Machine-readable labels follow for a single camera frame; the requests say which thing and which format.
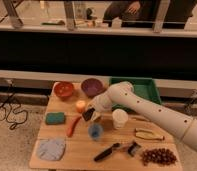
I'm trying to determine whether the teal sponge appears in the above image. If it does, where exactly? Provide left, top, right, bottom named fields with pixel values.
left=45, top=112, right=65, bottom=125

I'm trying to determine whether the blue grey cloth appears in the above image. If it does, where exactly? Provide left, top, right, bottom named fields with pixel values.
left=36, top=138, right=66, bottom=161

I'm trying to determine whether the blue metal cup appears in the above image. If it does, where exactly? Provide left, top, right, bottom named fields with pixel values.
left=88, top=123, right=103, bottom=140

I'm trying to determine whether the person in background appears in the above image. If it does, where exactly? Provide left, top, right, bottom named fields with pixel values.
left=103, top=0, right=197, bottom=29

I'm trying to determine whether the black eraser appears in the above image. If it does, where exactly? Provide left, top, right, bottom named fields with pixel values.
left=82, top=108, right=95, bottom=121

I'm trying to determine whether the black floor cable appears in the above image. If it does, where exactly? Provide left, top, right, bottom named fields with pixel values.
left=0, top=91, right=29, bottom=131

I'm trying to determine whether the bunch of dark grapes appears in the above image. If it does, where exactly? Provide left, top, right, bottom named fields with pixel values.
left=141, top=148, right=177, bottom=166

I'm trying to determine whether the white paper cup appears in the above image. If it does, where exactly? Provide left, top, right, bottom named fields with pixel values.
left=112, top=109, right=128, bottom=129

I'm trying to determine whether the green plastic tray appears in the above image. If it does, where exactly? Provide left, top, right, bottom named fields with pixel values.
left=109, top=77, right=162, bottom=105

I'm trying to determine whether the purple bowl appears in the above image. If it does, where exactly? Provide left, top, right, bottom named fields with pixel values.
left=81, top=78, right=105, bottom=98

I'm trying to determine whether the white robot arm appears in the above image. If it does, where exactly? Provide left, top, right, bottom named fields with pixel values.
left=90, top=81, right=197, bottom=152

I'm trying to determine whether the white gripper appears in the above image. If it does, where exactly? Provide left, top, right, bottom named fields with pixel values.
left=87, top=95, right=111, bottom=122

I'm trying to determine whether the orange carrot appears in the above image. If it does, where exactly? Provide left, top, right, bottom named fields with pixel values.
left=66, top=116, right=81, bottom=137

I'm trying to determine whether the black handled brush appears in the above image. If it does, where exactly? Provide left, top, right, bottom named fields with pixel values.
left=94, top=141, right=141, bottom=162

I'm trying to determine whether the orange bowl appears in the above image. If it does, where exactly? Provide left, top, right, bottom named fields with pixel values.
left=54, top=81, right=74, bottom=99

